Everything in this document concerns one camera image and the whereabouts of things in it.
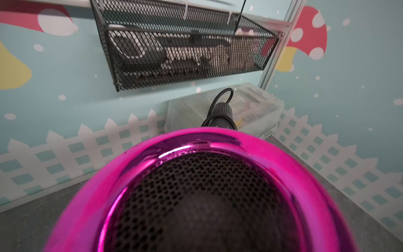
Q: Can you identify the black comb in basket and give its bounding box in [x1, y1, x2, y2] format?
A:
[108, 24, 231, 76]

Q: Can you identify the black wire mesh basket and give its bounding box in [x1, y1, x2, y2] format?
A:
[91, 1, 279, 91]

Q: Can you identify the black magenta hair dryer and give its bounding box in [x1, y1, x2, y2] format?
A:
[43, 102, 358, 252]

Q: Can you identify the black hair dryer cord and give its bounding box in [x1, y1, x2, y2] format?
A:
[201, 0, 248, 127]

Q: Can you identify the green clear-lid storage box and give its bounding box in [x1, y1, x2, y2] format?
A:
[164, 84, 284, 138]

